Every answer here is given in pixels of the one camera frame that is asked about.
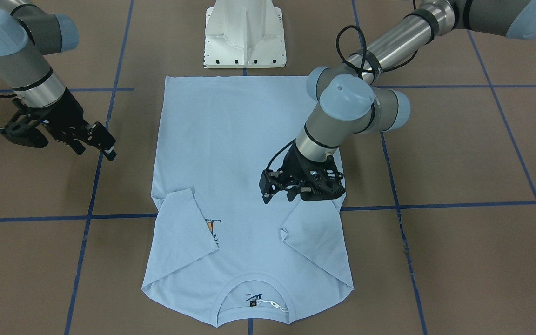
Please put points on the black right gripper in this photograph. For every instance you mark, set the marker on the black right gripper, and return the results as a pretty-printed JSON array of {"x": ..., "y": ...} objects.
[{"x": 66, "y": 113}]

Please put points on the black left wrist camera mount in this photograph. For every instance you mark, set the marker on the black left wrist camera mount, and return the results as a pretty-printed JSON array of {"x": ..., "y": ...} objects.
[{"x": 324, "y": 178}]

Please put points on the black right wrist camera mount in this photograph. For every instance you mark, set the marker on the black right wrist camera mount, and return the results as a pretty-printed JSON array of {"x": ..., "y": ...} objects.
[{"x": 22, "y": 129}]

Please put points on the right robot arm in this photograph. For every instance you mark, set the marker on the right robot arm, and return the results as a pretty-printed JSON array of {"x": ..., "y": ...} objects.
[{"x": 27, "y": 34}]

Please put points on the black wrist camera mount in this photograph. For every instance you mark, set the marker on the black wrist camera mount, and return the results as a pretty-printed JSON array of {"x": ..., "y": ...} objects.
[
  {"x": 22, "y": 129},
  {"x": 324, "y": 178}
]

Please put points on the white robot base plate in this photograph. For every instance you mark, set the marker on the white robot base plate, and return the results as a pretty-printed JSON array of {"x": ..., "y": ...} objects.
[{"x": 244, "y": 34}]

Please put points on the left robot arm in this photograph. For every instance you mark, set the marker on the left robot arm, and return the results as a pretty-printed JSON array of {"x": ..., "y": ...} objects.
[{"x": 347, "y": 103}]

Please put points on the light blue t-shirt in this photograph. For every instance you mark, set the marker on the light blue t-shirt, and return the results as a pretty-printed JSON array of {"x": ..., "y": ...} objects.
[{"x": 219, "y": 253}]

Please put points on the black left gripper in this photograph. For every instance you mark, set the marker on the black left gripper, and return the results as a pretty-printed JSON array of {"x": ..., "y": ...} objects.
[{"x": 293, "y": 164}]

